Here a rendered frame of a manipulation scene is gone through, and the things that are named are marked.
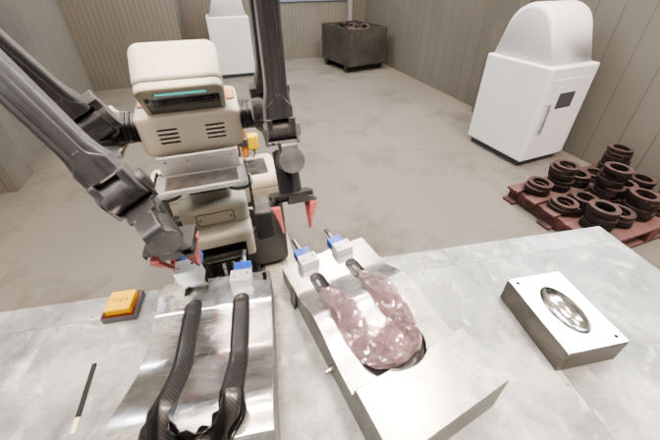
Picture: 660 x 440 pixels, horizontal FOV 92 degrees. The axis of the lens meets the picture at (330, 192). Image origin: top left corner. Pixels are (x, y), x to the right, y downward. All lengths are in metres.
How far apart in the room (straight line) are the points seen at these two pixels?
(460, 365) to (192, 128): 0.86
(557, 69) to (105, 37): 5.78
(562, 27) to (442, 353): 2.94
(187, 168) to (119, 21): 5.27
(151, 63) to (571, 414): 1.18
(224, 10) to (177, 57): 5.23
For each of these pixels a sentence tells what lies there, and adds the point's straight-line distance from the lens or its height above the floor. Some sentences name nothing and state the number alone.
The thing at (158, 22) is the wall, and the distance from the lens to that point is 6.12.
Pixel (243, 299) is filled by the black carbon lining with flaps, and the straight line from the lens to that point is 0.83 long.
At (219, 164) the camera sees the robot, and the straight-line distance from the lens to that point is 1.01.
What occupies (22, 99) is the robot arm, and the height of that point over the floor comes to 1.38.
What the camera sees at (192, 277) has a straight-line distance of 0.82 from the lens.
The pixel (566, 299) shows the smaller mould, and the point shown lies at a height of 0.86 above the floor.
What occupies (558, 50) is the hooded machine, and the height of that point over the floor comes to 1.01.
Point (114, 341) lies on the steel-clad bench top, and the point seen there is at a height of 0.80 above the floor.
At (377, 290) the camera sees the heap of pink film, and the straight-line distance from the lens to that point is 0.78.
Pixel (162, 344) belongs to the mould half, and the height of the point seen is 0.88.
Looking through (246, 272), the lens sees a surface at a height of 0.92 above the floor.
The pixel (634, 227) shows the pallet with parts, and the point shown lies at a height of 0.13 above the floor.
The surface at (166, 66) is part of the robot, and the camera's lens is 0.91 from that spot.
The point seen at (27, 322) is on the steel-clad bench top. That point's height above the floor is 0.80.
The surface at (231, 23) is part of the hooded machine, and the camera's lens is 6.11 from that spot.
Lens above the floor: 1.52
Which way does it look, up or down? 34 degrees down
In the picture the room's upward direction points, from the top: straight up
